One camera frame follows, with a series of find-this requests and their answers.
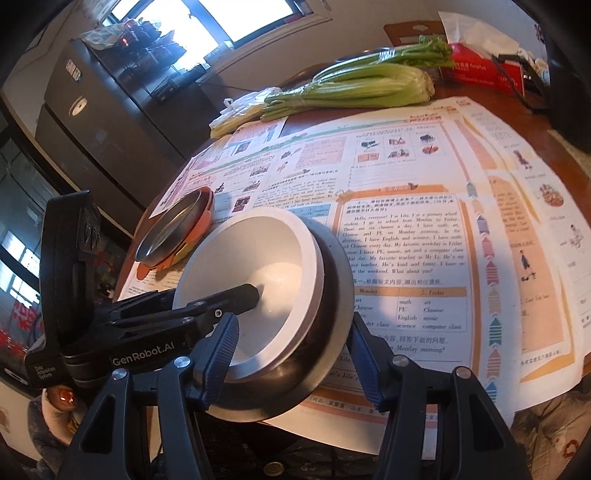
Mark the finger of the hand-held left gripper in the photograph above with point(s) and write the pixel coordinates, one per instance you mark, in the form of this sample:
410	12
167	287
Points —
175	330
221	297

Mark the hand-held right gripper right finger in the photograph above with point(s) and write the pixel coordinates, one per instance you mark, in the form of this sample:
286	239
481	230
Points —
369	360

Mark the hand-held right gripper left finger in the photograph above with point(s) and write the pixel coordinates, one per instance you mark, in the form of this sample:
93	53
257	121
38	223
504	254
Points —
217	360

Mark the white bowl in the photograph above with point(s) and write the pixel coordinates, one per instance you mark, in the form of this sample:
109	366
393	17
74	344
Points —
258	249

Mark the deep steel bowl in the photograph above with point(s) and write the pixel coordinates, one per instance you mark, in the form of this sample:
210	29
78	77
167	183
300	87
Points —
339	295

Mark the orange plastic plate with ears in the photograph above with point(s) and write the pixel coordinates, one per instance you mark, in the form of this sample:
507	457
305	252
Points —
206	217

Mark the steel plate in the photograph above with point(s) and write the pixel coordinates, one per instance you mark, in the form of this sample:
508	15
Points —
171	226

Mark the person's left hand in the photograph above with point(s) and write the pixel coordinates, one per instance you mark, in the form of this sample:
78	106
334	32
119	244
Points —
60	399

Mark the dark glass door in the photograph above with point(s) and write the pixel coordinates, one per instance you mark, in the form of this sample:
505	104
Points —
18	230

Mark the large printed newspaper sheet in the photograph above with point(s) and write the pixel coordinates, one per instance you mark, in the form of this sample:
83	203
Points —
392	230

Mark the grey refrigerator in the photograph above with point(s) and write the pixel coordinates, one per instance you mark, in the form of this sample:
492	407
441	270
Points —
92	138

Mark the small printed newspaper sheet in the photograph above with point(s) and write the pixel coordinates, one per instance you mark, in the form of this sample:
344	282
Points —
258	134

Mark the clear plastic bag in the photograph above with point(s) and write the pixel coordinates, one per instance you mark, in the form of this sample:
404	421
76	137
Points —
240	110

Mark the pale crumpled cloth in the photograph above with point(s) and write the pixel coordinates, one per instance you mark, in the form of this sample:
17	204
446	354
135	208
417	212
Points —
554	443

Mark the small black appliance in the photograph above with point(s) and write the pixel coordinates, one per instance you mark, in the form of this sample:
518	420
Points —
175	90

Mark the printed newspaper sheet with figures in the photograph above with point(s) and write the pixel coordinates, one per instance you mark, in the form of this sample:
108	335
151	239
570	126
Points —
545	207

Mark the celery bundle with pale base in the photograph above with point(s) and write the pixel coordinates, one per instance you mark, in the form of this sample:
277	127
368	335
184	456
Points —
369	87

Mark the window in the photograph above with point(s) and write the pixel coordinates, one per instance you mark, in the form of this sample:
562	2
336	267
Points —
254	18

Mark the red tissue box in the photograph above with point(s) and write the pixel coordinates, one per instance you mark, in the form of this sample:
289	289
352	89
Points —
480	69

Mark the thin green celery bundle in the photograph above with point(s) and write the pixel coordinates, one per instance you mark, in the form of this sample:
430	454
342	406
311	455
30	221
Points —
415	50

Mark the wooden chair with cutout back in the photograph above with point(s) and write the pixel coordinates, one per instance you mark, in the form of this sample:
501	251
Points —
406	32

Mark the black thermos flask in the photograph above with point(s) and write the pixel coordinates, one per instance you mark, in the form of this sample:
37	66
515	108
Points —
572	92

